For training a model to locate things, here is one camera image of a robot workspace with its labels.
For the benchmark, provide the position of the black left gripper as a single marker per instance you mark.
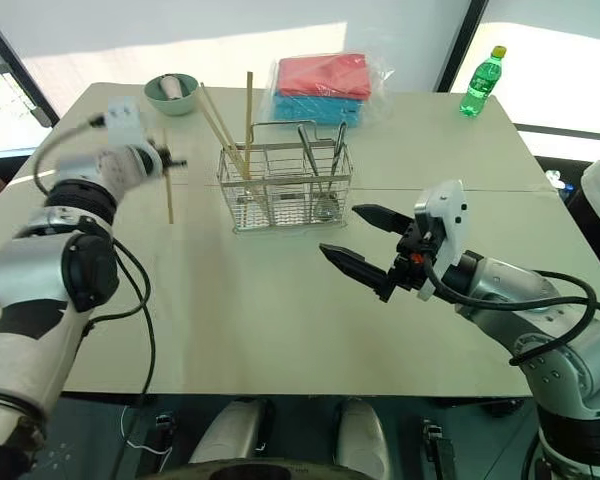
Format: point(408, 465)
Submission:
point(162, 158)

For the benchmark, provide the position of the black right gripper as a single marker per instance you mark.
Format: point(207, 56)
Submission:
point(414, 252)

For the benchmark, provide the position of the wooden chopstick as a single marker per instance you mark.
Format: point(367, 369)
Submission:
point(249, 125)
point(219, 136)
point(169, 195)
point(220, 125)

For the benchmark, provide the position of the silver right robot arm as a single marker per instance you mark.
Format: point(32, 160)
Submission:
point(560, 350)

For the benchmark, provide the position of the metal spoon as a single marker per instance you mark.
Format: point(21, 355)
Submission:
point(338, 147)
point(307, 150)

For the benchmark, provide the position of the pale green bowl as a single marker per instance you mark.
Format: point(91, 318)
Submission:
point(172, 104)

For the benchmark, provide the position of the small white cup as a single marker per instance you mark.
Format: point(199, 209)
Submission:
point(169, 87)

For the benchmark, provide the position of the blue folded cloth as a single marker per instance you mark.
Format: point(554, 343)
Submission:
point(315, 107)

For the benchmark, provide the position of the bagged red blue cloths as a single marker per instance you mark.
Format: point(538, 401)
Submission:
point(380, 85)

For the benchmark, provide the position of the red folded cloth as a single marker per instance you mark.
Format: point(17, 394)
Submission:
point(325, 75)

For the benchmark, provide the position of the green plastic bottle yellow cap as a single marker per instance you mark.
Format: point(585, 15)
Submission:
point(480, 82)

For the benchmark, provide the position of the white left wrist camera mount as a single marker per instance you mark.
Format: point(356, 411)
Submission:
point(124, 120)

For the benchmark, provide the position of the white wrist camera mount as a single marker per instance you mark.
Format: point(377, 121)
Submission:
point(124, 120)
point(450, 215)

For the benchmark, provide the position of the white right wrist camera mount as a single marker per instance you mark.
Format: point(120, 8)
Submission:
point(450, 215)

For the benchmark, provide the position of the dark window frame post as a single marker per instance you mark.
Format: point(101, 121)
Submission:
point(15, 65)
point(460, 45)

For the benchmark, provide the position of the black table leg bracket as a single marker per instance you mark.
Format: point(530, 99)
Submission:
point(437, 445)
point(163, 432)

